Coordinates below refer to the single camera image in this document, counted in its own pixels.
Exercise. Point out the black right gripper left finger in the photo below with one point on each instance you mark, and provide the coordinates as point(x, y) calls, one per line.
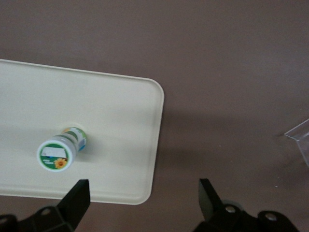
point(72, 205)

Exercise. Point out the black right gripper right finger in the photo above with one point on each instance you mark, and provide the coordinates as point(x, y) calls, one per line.
point(212, 207)

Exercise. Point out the green gum bottle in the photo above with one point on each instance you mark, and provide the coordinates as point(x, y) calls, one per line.
point(55, 154)

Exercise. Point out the cream plastic tray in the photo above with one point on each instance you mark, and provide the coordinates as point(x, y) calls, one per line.
point(108, 108)

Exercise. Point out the clear acrylic stepped display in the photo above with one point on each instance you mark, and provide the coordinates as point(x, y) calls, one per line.
point(303, 136)

